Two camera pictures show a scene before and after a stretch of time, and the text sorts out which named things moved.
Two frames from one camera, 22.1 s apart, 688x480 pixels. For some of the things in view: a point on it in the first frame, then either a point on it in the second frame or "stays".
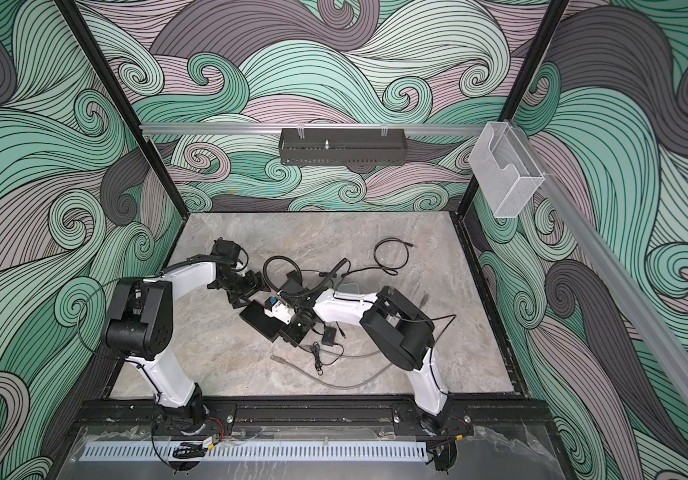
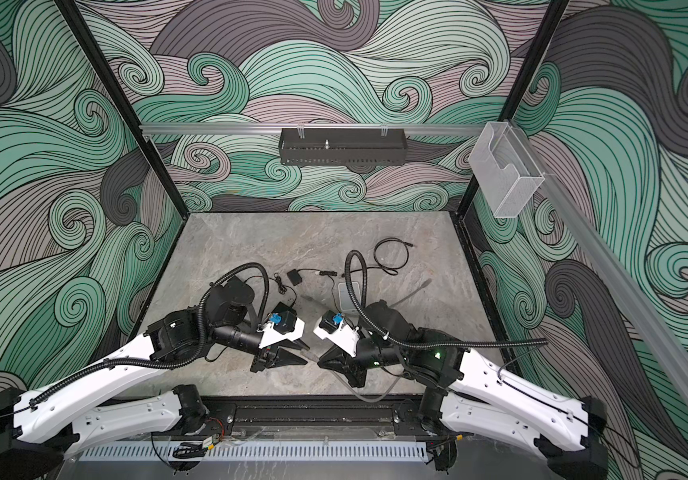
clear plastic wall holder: x=504 y=170 stays
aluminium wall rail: x=157 y=129 stays
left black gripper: x=255 y=285 → x=271 y=358
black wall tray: x=342 y=146 stays
